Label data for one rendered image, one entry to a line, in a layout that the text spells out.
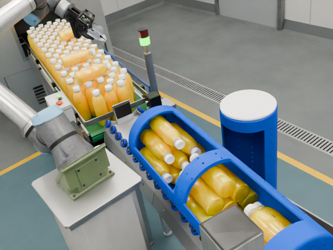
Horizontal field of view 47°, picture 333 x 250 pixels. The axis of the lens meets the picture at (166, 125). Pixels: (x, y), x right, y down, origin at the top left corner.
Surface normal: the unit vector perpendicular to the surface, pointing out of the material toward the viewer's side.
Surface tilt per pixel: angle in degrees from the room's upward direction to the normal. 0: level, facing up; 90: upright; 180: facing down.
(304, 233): 9
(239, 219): 0
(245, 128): 90
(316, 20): 90
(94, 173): 90
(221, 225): 0
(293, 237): 5
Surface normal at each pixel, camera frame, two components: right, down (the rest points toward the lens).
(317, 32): -0.79, 0.24
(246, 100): -0.15, -0.81
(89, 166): 0.66, 0.33
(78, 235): -0.11, 0.58
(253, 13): -0.77, 0.45
